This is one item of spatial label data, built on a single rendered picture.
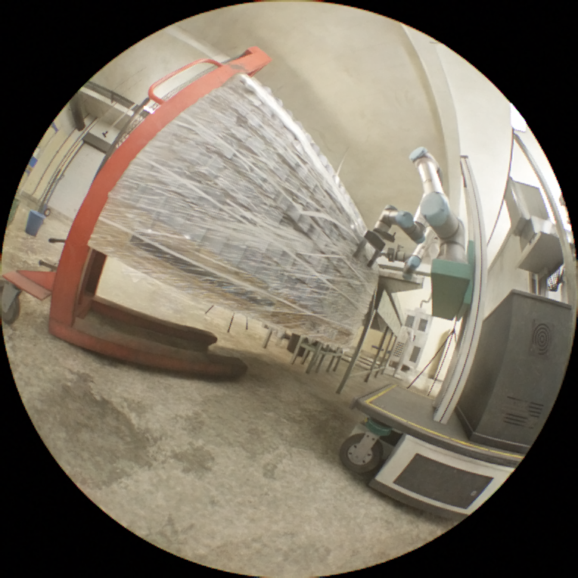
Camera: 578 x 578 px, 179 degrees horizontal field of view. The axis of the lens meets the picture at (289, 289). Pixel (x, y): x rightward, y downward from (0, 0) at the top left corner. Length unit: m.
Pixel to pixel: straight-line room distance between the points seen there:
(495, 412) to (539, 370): 0.21
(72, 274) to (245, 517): 0.94
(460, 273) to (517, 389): 0.46
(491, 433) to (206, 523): 0.81
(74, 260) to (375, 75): 4.54
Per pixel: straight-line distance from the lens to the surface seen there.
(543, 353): 0.85
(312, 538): 0.62
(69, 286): 0.89
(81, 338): 0.94
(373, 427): 0.74
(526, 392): 0.82
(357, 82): 4.46
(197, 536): 0.54
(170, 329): 1.38
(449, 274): 0.71
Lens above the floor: 0.52
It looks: 7 degrees up
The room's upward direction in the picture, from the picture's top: 22 degrees clockwise
